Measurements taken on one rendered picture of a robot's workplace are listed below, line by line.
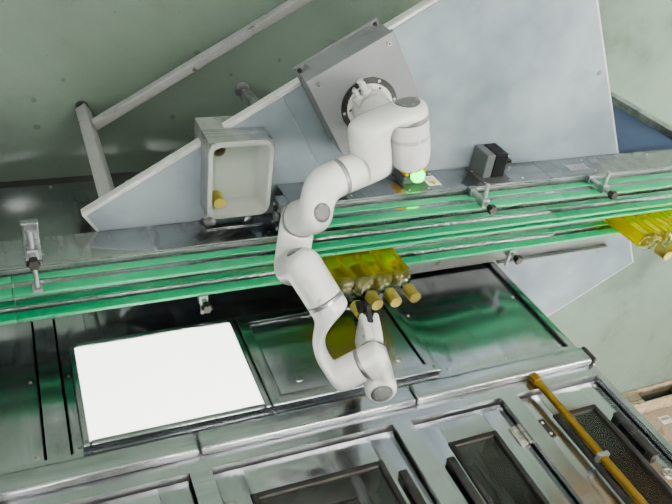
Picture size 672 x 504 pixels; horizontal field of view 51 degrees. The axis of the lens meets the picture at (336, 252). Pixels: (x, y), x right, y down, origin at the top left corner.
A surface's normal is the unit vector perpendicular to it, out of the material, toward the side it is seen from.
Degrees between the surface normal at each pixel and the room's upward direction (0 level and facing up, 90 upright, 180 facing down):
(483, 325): 91
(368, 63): 5
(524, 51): 0
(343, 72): 5
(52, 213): 90
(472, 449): 90
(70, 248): 90
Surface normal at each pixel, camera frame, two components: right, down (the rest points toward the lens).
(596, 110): 0.38, 0.55
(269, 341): 0.12, -0.82
